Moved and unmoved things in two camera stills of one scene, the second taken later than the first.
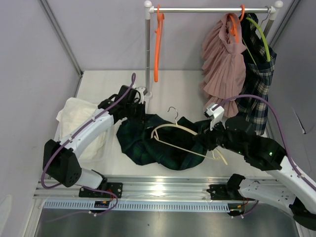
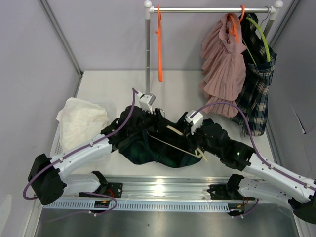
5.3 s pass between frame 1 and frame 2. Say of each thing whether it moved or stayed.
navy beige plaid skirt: stayed
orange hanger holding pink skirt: stayed
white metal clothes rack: stayed
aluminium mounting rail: stayed
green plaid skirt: moved
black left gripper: moved
